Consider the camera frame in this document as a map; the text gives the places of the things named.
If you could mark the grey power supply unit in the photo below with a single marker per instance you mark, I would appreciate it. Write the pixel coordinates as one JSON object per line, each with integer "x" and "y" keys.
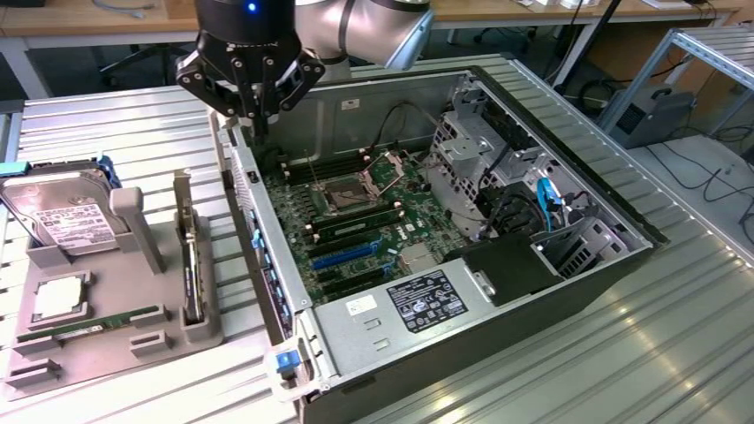
{"x": 354, "y": 349}

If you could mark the black stand pole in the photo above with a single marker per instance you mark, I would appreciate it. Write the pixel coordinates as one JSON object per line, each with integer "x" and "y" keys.
{"x": 608, "y": 13}

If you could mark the black office chair base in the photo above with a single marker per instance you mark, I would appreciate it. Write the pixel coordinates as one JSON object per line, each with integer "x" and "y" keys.
{"x": 168, "y": 50}

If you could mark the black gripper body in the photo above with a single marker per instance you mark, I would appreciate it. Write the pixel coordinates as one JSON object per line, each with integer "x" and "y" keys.
{"x": 248, "y": 22}

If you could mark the wooden desk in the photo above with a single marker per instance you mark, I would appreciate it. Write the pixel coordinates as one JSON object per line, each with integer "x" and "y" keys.
{"x": 60, "y": 22}
{"x": 636, "y": 13}

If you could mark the blue slot retainer clip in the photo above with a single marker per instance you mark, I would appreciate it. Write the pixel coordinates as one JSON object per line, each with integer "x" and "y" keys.
{"x": 257, "y": 238}

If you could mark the thin locking lever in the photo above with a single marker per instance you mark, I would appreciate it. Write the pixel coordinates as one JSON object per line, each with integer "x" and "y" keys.
{"x": 314, "y": 170}

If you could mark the black RAM slot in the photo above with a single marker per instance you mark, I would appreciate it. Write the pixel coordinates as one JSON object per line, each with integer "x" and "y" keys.
{"x": 325, "y": 158}
{"x": 354, "y": 214}
{"x": 328, "y": 168}

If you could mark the silver CPU chip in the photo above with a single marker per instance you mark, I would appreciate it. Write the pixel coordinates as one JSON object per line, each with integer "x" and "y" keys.
{"x": 57, "y": 300}

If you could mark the green motherboard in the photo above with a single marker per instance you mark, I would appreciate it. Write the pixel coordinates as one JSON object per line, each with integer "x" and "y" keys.
{"x": 292, "y": 207}

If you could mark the silver hard disk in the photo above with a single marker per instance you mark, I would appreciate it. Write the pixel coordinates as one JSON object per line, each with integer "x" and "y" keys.
{"x": 65, "y": 212}

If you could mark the CPU socket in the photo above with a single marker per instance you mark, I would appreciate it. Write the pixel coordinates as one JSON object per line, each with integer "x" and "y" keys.
{"x": 345, "y": 196}

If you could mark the aluminium profile frame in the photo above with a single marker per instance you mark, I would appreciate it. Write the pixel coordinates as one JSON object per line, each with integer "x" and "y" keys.
{"x": 713, "y": 50}

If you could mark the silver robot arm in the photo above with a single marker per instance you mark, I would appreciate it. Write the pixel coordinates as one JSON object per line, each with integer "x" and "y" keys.
{"x": 365, "y": 26}

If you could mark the graphics card with fan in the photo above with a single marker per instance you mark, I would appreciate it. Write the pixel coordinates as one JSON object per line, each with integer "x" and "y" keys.
{"x": 190, "y": 265}

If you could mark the silver chipset heatsink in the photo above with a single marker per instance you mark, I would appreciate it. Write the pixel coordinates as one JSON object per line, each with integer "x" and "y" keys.
{"x": 420, "y": 258}

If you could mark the open black PC case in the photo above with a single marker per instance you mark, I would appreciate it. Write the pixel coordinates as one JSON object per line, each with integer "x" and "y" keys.
{"x": 472, "y": 375}

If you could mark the blue case latch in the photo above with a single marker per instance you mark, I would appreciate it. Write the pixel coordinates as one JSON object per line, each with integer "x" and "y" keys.
{"x": 286, "y": 360}

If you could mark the perforated metal disk bay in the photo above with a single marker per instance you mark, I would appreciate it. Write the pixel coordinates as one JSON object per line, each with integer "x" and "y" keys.
{"x": 465, "y": 146}

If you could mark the blue expansion slot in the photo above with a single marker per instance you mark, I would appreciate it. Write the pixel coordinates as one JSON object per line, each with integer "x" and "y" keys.
{"x": 342, "y": 260}

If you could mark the black plastic shroud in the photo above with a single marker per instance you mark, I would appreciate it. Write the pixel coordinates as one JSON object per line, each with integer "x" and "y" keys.
{"x": 507, "y": 269}

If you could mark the labelled RAM stick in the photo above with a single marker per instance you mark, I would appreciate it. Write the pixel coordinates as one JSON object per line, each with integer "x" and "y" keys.
{"x": 354, "y": 224}

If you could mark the grey parts rack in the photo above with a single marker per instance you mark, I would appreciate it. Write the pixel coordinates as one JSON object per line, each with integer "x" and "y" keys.
{"x": 118, "y": 300}

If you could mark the long black expansion slot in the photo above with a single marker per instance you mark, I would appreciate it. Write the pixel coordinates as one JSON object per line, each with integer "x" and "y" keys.
{"x": 336, "y": 248}
{"x": 354, "y": 277}
{"x": 357, "y": 287}

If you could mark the metal socket cover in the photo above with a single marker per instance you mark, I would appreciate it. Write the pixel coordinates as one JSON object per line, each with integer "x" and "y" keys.
{"x": 386, "y": 174}

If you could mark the green RAM stick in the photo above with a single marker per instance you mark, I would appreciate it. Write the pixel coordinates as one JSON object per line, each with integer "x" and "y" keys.
{"x": 89, "y": 325}

